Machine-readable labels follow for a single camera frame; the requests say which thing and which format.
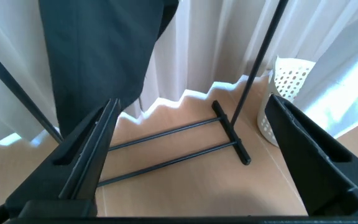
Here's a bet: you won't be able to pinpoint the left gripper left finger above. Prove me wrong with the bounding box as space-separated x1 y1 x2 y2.
4 98 121 218

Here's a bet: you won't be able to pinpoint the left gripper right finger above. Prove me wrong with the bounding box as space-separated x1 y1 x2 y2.
265 93 358 217

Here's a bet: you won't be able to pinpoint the black shorts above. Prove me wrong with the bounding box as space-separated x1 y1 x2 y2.
38 0 180 138

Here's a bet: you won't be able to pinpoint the white laundry basket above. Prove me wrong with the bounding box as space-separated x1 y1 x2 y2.
257 55 317 147

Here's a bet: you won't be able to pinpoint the black clothes rack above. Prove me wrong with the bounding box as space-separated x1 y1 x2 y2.
0 0 290 188

